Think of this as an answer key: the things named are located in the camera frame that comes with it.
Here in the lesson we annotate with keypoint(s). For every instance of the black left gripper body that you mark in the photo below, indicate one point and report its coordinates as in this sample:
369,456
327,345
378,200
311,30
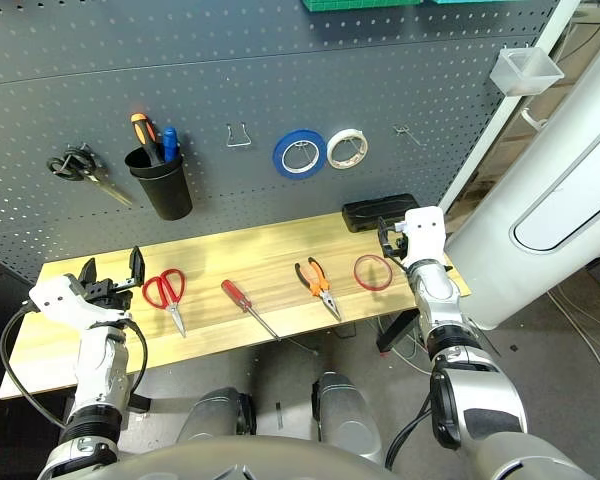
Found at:
105,295

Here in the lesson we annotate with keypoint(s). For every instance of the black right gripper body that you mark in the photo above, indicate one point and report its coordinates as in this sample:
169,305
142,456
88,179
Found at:
401,247

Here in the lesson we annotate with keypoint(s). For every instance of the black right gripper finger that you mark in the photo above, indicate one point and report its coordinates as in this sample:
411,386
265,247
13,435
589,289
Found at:
384,232

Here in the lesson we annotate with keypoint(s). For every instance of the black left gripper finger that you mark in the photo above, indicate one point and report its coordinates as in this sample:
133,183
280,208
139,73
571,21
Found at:
137,267
88,274

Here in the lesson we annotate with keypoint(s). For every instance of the red tape roll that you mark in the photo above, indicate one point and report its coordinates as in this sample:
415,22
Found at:
355,274

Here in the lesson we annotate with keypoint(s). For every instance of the orange black pliers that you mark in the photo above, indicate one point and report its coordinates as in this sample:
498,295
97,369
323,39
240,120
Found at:
320,287

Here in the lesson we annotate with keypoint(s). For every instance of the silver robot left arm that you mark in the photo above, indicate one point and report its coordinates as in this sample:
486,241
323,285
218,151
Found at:
102,365

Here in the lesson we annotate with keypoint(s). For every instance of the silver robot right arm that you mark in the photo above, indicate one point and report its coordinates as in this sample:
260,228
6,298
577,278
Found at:
440,295

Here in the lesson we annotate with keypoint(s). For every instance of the dark grey pegboard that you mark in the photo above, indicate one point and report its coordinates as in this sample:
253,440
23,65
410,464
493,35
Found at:
280,65

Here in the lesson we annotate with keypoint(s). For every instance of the black tool case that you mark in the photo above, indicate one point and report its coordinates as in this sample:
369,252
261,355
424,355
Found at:
370,212

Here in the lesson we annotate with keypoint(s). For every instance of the black tool cup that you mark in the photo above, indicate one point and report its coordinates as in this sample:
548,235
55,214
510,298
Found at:
167,195

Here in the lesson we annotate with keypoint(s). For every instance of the metal peg hook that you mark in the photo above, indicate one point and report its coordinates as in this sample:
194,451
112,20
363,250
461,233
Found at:
305,150
405,131
80,150
352,145

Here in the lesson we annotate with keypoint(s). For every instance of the white tape roll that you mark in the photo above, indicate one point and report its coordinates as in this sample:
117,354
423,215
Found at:
330,150

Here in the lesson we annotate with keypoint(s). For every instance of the blue tape roll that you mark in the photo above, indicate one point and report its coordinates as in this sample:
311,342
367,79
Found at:
278,157

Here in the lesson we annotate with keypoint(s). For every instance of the large white rounded housing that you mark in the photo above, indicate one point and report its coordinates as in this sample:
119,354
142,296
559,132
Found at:
530,280

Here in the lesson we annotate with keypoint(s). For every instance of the orange black screwdriver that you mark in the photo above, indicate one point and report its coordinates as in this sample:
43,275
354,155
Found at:
145,132

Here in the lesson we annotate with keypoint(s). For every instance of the silver robot left leg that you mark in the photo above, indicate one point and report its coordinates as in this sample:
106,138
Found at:
215,415

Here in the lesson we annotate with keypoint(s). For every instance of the silver robot leg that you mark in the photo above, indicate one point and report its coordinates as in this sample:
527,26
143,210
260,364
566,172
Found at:
215,415
345,420

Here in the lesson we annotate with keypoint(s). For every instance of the silver robot right leg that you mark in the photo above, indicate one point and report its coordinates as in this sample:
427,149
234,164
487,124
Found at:
345,420

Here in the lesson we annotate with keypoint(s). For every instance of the white plastic hook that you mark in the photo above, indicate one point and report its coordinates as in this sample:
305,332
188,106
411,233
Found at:
532,120

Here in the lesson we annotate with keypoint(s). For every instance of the grey robot torso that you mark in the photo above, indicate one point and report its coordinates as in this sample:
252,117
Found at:
240,457

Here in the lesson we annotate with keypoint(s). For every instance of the translucent plastic bin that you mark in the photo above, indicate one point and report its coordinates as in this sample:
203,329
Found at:
525,75

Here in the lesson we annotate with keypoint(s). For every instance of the green storage bin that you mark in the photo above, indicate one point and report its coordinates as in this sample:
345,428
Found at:
360,4

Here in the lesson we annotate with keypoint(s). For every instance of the teal storage bin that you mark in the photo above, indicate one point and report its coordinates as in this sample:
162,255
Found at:
455,2

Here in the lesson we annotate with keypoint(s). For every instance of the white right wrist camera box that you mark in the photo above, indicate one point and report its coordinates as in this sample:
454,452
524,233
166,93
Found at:
425,235

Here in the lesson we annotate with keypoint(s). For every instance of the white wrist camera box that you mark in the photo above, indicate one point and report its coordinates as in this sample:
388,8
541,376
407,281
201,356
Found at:
425,235
60,300

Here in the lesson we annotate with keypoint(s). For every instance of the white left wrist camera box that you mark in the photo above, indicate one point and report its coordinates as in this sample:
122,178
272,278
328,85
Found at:
60,300

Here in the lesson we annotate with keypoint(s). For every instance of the white pegboard frame post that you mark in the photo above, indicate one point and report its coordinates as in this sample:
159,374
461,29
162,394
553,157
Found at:
505,115

